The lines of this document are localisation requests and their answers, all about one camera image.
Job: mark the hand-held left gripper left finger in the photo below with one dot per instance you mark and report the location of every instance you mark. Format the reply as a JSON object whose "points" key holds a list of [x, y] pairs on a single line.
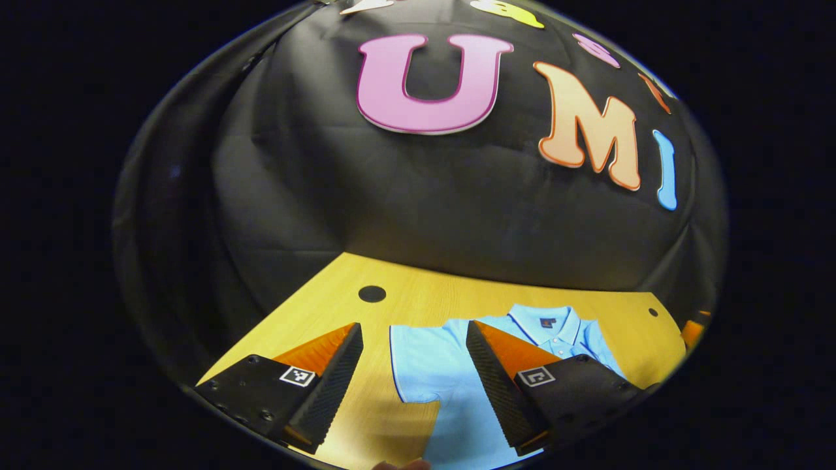
{"points": [[336, 382]]}

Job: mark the black backdrop cloth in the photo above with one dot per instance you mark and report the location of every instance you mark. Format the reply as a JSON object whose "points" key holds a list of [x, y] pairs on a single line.
{"points": [[392, 196]]}

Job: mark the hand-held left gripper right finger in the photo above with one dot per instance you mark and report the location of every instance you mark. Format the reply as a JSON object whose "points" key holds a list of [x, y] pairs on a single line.
{"points": [[496, 391]]}

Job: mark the light blue T-shirt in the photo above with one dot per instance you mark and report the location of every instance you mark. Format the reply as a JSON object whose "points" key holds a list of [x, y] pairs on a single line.
{"points": [[431, 365]]}

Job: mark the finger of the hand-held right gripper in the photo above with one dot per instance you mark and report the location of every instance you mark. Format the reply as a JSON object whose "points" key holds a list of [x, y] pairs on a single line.
{"points": [[692, 331]]}

